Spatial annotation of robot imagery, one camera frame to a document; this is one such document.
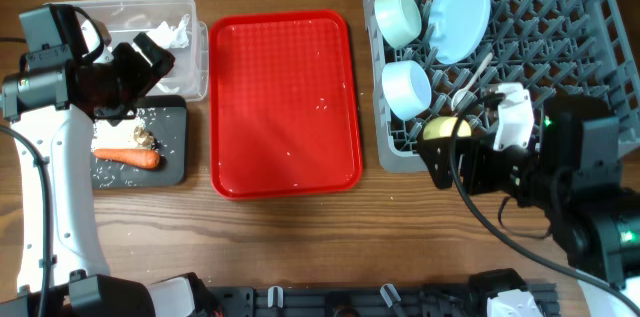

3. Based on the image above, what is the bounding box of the green bowl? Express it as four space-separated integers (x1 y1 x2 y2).
374 0 422 49

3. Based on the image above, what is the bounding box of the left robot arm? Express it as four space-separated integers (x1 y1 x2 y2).
1 4 222 316

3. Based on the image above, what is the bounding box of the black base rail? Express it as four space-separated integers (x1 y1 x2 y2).
199 284 559 317

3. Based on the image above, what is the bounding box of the orange carrot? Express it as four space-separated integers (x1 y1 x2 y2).
93 149 161 169

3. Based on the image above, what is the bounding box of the grey dishwasher rack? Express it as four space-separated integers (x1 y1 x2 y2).
363 0 639 173

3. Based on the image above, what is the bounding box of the yellow plastic cup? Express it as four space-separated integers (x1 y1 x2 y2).
422 116 472 140

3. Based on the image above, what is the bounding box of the light blue small bowl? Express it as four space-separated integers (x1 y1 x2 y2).
381 60 432 121

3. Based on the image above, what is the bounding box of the brown food scrap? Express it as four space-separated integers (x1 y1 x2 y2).
132 126 155 150

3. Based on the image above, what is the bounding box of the light blue plate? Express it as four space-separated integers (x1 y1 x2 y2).
428 0 491 65

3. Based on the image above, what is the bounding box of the clear plastic bin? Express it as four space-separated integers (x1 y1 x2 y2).
72 0 209 101

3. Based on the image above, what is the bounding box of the white rice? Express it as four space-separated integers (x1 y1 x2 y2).
89 106 171 189

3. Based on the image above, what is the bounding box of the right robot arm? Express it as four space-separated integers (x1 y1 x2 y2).
417 92 639 316

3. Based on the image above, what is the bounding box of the white plastic spoon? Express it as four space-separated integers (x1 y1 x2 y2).
451 52 494 111

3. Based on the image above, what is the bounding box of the black waste tray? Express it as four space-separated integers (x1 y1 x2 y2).
91 95 188 190

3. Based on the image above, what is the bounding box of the red serving tray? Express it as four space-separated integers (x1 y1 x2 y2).
209 10 363 200

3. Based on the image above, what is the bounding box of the white napkin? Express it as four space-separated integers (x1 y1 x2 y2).
146 14 191 49

